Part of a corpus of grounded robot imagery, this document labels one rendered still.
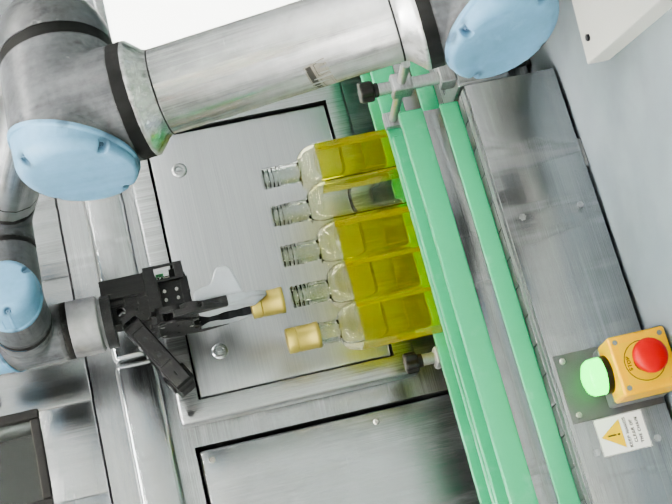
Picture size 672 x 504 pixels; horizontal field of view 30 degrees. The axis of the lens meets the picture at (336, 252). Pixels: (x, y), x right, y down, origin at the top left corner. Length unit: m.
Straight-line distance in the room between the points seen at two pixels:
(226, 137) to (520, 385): 0.63
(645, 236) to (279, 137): 0.63
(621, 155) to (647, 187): 0.07
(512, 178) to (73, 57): 0.61
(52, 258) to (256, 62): 0.77
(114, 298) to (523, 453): 0.56
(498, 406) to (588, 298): 0.17
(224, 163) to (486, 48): 0.76
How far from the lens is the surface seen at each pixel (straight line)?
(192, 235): 1.83
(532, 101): 1.63
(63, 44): 1.24
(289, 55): 1.18
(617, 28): 1.38
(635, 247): 1.53
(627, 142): 1.49
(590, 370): 1.47
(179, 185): 1.86
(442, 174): 1.59
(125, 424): 1.78
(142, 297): 1.66
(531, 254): 1.55
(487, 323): 1.54
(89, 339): 1.63
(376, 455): 1.78
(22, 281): 1.53
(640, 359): 1.44
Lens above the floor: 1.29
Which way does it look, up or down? 7 degrees down
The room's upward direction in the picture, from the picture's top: 102 degrees counter-clockwise
